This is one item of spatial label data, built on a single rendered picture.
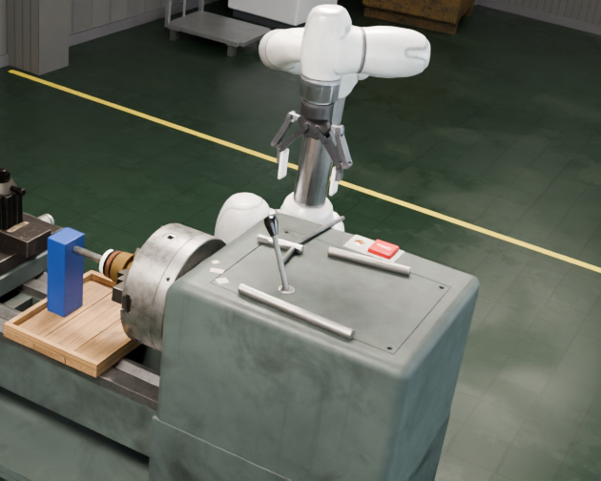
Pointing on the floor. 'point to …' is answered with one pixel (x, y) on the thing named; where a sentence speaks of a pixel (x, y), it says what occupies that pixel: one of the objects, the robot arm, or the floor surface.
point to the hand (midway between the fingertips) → (307, 180)
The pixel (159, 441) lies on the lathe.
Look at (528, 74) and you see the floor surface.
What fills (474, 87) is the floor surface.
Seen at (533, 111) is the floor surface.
